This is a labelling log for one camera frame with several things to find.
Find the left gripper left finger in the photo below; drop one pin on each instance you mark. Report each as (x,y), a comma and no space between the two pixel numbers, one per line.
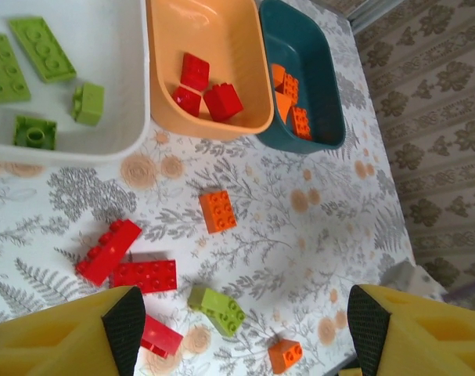
(57,344)

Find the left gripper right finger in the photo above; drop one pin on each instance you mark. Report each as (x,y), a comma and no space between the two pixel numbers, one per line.
(436,344)

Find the long red lego brick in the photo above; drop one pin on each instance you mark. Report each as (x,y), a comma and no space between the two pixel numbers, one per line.
(160,337)
(108,252)

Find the red two-by-four lego brick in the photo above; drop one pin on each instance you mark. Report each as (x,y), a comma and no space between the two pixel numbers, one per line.
(147,276)

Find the small orange lego brick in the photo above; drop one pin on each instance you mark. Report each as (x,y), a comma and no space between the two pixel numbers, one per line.
(285,355)

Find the small green lego brick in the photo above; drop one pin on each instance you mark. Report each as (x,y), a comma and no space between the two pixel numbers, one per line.
(89,105)
(33,133)
(227,317)

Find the small red lego brick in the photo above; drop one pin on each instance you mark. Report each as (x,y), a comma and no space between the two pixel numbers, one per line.
(222,102)
(186,101)

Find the green lego plate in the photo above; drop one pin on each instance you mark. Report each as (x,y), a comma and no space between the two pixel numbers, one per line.
(4,68)
(41,49)

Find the orange lego slope piece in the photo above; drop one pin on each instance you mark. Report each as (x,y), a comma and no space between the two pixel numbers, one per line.
(277,76)
(283,107)

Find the floral patterned tablecloth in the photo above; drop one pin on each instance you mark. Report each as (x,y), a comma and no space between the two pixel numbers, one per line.
(260,243)

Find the white plastic bin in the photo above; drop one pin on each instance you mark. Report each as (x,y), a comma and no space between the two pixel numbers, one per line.
(104,47)

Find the teal plastic bin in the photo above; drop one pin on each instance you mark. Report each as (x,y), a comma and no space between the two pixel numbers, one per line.
(307,58)

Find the orange plastic bin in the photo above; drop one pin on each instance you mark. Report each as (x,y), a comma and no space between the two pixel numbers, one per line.
(221,39)

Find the aluminium corner post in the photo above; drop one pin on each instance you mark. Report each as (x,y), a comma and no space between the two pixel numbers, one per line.
(374,13)

